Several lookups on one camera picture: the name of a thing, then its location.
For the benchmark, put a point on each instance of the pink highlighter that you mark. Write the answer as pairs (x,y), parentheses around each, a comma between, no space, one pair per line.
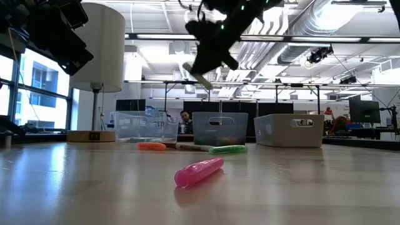
(198,172)

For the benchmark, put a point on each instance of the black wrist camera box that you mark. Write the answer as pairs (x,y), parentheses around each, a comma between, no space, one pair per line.
(73,14)

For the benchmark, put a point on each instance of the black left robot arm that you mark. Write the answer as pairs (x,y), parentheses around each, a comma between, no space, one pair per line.
(40,18)

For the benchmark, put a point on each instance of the grey translucent plastic bin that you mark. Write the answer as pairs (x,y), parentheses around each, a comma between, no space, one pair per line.
(203,131)

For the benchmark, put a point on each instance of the orange highlighter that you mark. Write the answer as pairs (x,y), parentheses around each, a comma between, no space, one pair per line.
(151,146)

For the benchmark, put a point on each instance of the large window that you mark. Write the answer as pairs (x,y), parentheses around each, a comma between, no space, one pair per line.
(43,103)

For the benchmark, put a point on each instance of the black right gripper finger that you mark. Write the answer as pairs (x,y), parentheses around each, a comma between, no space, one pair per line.
(200,65)
(213,66)

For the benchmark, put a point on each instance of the person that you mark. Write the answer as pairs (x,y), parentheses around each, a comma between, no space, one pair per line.
(186,117)

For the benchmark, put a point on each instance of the light green highlighter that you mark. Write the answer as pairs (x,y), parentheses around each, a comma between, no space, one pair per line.
(228,149)

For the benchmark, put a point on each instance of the black computer monitor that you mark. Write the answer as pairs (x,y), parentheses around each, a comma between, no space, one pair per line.
(130,105)
(364,111)

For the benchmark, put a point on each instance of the black far frame rig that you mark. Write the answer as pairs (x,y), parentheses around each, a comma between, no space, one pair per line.
(318,100)

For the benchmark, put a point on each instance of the black overhead beam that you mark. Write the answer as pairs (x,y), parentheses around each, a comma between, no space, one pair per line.
(268,38)

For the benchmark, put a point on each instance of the black partition panels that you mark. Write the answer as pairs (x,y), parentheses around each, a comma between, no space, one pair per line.
(268,107)

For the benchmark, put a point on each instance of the white cylindrical lamp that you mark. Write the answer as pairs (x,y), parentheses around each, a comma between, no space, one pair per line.
(100,47)

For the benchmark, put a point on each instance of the white plastic bin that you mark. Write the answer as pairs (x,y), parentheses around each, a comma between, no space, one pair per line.
(281,131)

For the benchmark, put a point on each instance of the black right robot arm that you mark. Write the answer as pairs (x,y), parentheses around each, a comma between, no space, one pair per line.
(250,12)

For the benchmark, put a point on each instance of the clear plastic bin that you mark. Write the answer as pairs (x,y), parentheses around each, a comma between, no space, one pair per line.
(140,125)

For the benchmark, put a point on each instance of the black ceiling camera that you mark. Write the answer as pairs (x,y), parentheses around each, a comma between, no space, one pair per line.
(348,80)
(317,56)

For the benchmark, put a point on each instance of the small grey cylinder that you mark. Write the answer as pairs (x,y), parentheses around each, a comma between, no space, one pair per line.
(7,139)

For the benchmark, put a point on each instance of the silver ventilation duct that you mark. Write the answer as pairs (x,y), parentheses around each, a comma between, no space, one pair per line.
(312,18)

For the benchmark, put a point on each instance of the dark-capped white dry-erase marker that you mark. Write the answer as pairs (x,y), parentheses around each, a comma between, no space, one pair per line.
(190,147)

